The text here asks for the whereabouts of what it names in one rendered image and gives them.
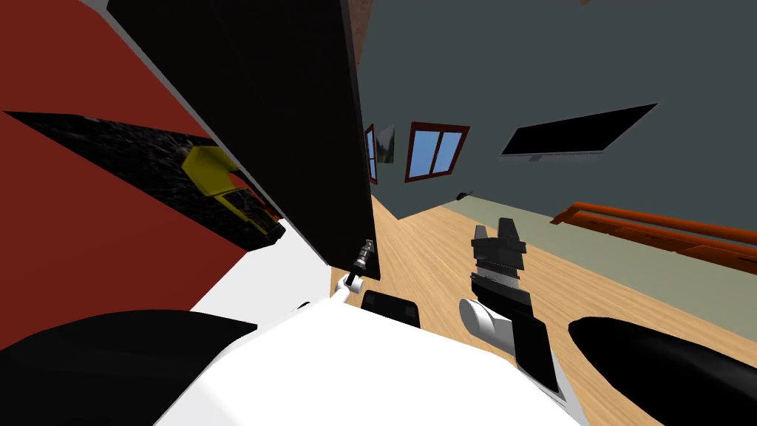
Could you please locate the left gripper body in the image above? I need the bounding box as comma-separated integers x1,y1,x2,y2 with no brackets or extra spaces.
354,239,376,271

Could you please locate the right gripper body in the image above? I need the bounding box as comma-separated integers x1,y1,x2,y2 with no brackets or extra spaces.
470,234,529,284

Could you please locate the narrow red-framed window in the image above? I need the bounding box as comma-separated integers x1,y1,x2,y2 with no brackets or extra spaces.
363,124,379,185

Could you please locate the black flat television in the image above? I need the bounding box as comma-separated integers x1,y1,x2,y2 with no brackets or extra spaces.
499,103,659,163

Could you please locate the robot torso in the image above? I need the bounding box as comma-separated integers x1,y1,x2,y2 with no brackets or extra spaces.
152,288,586,426

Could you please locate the pale green rug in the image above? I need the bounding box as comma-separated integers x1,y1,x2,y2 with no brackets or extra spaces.
442,197,757,345

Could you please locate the orange-brown low shelf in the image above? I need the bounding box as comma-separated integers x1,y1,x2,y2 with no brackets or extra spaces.
549,201,757,277

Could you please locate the black door leaf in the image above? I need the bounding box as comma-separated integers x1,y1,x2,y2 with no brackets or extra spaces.
106,0,381,282

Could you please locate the yellow angular object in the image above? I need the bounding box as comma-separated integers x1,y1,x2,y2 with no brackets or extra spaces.
180,144,280,235

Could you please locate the wall picture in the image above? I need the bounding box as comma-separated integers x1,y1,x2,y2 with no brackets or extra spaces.
376,124,396,166

